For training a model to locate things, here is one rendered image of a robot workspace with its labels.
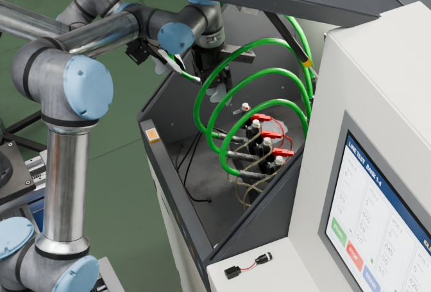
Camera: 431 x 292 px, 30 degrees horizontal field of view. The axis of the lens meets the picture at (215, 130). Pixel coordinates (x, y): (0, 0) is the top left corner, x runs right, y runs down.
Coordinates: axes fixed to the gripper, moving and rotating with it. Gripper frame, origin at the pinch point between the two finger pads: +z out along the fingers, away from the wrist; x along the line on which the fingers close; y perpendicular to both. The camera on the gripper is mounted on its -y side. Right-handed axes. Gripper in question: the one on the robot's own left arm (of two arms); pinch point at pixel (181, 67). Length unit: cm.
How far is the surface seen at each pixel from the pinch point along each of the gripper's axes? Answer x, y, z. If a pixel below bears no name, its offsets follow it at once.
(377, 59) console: 41, -58, 23
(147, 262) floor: -53, 112, 51
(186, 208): 19.4, 19.3, 27.4
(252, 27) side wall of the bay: -31.4, -8.2, 8.3
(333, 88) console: 37, -45, 23
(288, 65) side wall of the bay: -41.3, -3.1, 26.0
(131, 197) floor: -87, 121, 32
